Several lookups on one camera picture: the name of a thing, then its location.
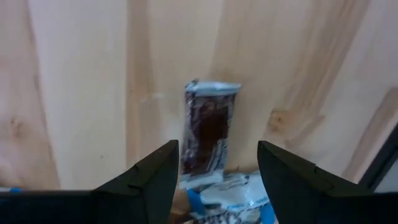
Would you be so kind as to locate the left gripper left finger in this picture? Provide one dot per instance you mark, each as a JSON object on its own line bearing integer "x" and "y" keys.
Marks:
{"x": 149, "y": 193}

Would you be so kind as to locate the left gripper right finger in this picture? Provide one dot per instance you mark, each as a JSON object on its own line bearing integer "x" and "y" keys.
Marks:
{"x": 298, "y": 193}

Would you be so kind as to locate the brown chocolate candy bar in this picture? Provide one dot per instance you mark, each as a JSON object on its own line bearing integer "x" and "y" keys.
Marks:
{"x": 208, "y": 130}

